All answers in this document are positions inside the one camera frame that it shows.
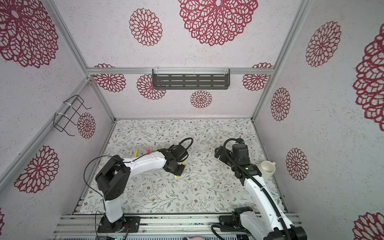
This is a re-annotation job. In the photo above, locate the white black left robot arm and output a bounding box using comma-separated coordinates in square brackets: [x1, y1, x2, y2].
[95, 145, 189, 233]

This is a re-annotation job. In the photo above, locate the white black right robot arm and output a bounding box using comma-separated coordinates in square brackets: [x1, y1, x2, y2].
[211, 139, 308, 240]

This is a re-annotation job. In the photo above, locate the white mug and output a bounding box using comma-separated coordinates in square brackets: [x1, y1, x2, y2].
[258, 161, 276, 180]

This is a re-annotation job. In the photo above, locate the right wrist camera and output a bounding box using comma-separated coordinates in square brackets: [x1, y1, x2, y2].
[237, 138, 245, 144]

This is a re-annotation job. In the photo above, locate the black corrugated right cable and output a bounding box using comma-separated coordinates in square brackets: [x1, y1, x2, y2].
[222, 137, 293, 240]

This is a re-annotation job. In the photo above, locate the dark grey wall shelf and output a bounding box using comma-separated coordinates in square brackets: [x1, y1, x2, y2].
[152, 69, 231, 90]

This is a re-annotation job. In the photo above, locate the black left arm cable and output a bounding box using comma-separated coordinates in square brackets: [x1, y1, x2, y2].
[83, 137, 194, 240]

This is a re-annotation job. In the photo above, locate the black wire wall basket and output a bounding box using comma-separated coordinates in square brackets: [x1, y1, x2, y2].
[53, 95, 92, 137]

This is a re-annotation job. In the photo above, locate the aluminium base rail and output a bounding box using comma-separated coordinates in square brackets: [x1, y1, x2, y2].
[53, 197, 232, 240]

